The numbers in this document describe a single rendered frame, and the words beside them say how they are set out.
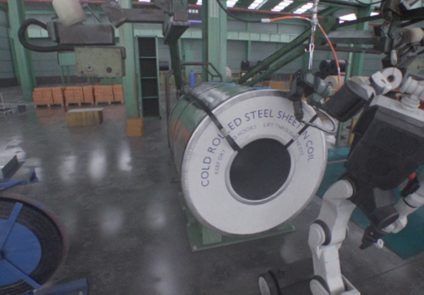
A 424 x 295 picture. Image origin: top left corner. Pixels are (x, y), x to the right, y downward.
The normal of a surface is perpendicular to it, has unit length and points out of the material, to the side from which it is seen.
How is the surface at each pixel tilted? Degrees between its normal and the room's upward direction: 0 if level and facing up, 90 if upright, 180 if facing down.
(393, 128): 102
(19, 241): 90
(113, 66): 89
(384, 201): 66
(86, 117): 90
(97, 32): 90
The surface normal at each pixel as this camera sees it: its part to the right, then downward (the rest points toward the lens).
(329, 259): 0.26, -0.15
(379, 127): -0.63, 0.41
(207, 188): 0.26, 0.26
